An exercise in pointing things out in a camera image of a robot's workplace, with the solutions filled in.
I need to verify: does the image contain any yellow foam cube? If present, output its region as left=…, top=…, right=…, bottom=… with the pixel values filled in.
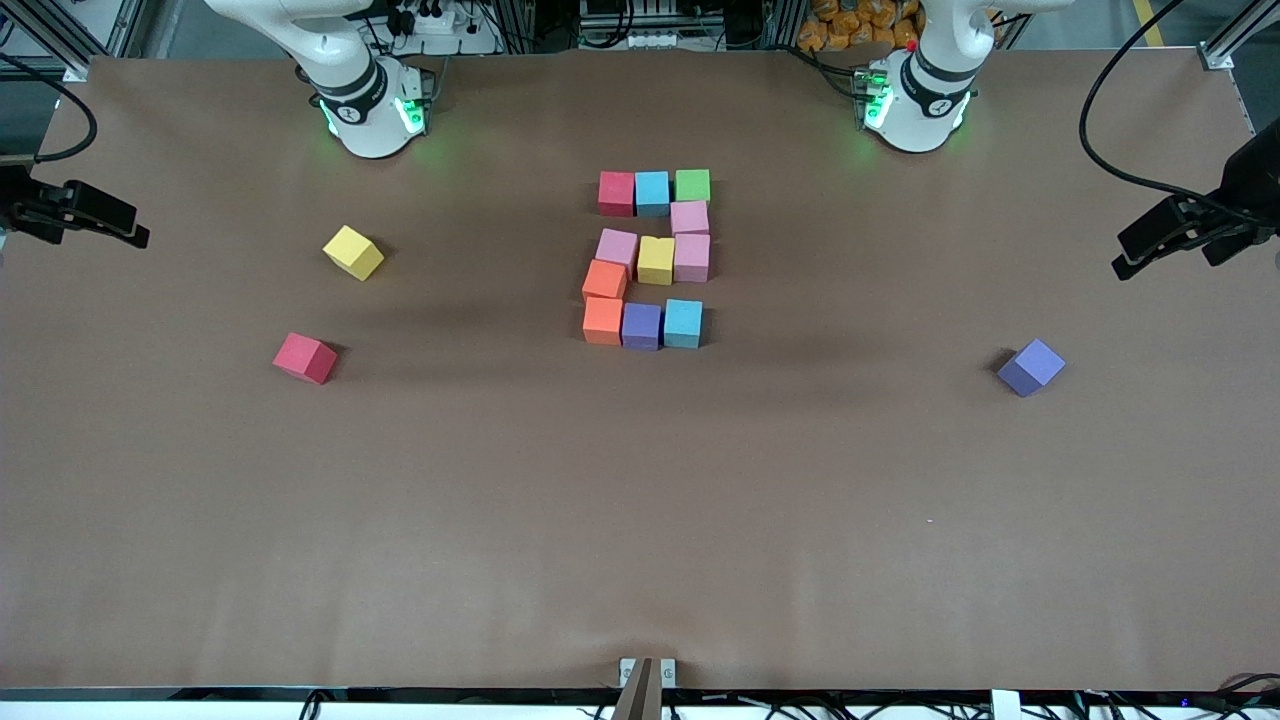
left=637, top=235, right=677, bottom=288
left=322, top=224, right=386, bottom=282

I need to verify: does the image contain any orange foam cube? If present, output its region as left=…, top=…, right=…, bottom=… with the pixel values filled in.
left=581, top=258, right=630, bottom=302
left=582, top=296, right=626, bottom=348

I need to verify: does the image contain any red foam cube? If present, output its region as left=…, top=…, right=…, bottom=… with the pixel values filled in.
left=272, top=332, right=339, bottom=386
left=598, top=170, right=637, bottom=218

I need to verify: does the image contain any purple foam cube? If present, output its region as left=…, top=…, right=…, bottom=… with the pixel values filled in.
left=995, top=338, right=1067, bottom=399
left=621, top=302, right=665, bottom=353

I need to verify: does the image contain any bag of orange items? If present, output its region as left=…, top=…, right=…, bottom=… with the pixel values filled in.
left=797, top=0, right=921, bottom=53

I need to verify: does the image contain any white power strip with plugs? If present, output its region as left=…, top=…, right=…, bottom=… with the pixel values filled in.
left=385, top=0, right=501, bottom=56

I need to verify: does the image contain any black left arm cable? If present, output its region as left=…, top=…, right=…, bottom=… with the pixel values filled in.
left=1077, top=0, right=1246, bottom=216

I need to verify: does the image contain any metal table edge bracket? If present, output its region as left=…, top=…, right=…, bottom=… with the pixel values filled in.
left=619, top=657, right=677, bottom=690

